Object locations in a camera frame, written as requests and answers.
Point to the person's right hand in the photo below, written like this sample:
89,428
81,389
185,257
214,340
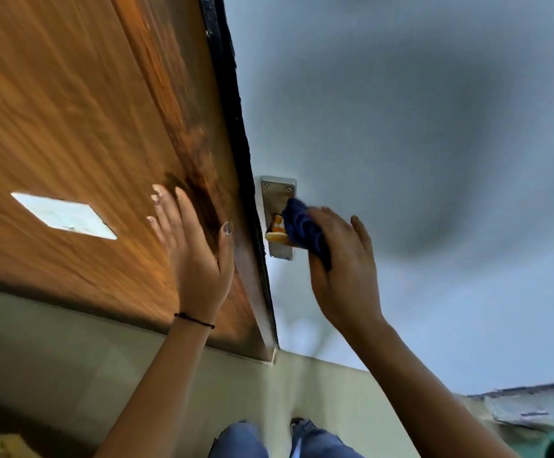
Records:
348,281

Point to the person's left hand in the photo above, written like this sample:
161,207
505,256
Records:
198,276

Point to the person's left middle finger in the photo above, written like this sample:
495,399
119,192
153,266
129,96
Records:
168,209

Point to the person's right thumb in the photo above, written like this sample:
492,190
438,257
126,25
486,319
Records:
362,240

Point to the person's left little finger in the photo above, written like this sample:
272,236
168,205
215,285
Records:
156,231

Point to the person's left thumb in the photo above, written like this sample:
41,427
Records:
227,245

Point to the dark blue cleaning cloth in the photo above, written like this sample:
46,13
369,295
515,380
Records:
301,228

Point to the person's right forearm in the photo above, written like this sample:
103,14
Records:
424,400

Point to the person's left forearm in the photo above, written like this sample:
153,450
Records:
162,391

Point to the thin black wrist band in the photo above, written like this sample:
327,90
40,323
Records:
196,321

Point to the white rectangular door sign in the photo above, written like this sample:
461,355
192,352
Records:
62,215

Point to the grey door panel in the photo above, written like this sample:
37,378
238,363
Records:
401,114

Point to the brown wooden door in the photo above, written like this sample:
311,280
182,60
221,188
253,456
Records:
67,114

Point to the dark shoe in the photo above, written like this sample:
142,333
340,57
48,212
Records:
297,423

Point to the blue jeans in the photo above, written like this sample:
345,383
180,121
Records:
319,443

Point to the white chipped ledge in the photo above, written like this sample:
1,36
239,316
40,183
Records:
534,407

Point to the yellow patterned cloth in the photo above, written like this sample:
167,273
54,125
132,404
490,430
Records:
0,446

